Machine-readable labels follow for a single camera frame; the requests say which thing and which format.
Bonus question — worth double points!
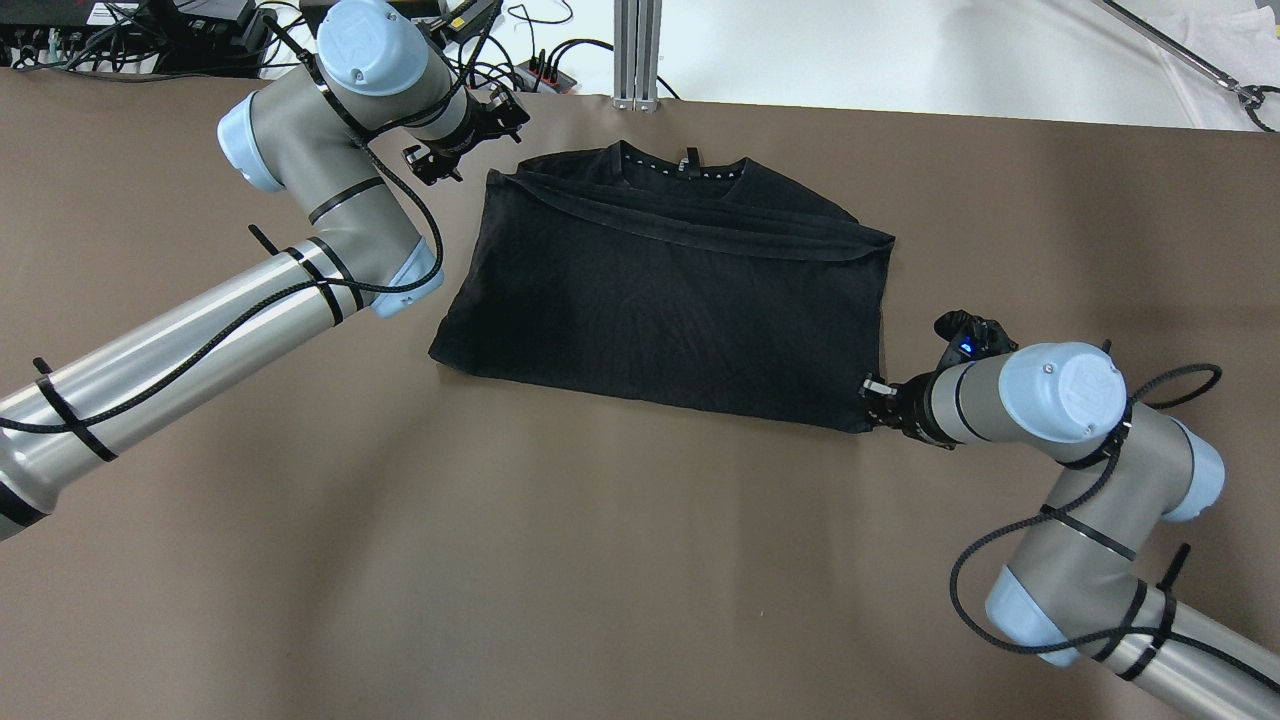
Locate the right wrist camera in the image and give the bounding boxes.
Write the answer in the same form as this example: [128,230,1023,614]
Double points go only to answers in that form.
[933,309,1020,370]

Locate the white cloth on table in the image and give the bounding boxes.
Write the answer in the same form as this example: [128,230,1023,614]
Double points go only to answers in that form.
[1149,6,1279,132]

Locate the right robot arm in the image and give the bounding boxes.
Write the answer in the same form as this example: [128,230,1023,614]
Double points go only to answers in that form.
[860,336,1277,719]

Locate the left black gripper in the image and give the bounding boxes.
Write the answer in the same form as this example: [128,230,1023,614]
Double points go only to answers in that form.
[403,88,530,186]

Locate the black power adapter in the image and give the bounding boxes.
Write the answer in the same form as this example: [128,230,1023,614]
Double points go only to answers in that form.
[300,0,500,41]

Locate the orange power strip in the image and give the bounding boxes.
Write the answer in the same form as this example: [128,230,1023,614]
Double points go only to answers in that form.
[468,59,580,95]

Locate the black graphic t-shirt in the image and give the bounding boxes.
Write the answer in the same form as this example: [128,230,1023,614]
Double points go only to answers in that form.
[429,141,895,434]

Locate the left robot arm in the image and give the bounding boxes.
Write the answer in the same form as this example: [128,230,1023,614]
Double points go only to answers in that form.
[3,1,530,539]

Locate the aluminium frame post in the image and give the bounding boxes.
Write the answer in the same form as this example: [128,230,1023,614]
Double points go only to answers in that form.
[611,0,663,114]

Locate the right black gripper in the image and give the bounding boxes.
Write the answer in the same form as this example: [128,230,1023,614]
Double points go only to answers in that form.
[860,374,941,443]

